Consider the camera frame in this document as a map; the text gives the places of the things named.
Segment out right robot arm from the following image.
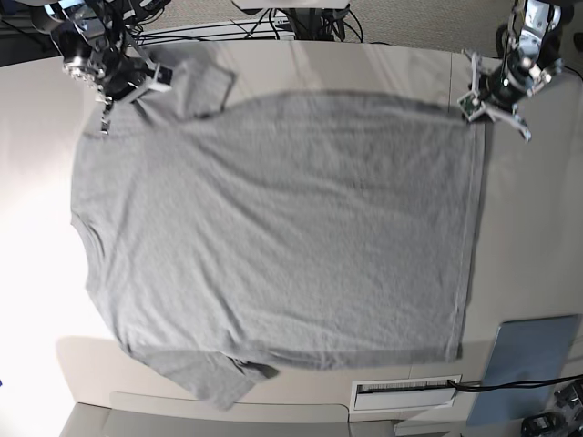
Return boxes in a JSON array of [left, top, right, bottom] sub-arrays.
[[31, 1, 172, 135]]

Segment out blue-grey flat panel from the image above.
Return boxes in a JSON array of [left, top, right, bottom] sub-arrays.
[[466, 314, 580, 427]]

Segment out black box bottom right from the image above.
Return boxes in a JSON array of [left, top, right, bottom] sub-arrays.
[[520, 412, 565, 437]]

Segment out black cable on table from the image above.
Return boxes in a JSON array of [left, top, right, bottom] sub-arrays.
[[448, 376, 583, 393]]

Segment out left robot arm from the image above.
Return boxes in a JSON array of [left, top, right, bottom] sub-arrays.
[[457, 0, 575, 142]]

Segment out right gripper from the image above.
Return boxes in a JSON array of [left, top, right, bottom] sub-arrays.
[[62, 34, 157, 135]]

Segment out black central stand base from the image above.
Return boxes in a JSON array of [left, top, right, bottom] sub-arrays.
[[277, 5, 350, 42]]

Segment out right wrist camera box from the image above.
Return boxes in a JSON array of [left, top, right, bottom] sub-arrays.
[[146, 64, 173, 93]]

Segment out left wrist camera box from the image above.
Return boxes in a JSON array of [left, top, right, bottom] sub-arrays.
[[457, 91, 486, 123]]

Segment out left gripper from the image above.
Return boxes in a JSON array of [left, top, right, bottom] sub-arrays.
[[462, 49, 563, 141]]

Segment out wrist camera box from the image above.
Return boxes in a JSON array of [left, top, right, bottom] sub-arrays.
[[457, 91, 486, 123], [146, 64, 173, 93]]

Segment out white cable grommet tray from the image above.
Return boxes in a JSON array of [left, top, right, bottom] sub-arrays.
[[349, 375, 461, 413]]

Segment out grey T-shirt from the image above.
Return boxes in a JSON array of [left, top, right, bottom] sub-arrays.
[[71, 61, 486, 410]]

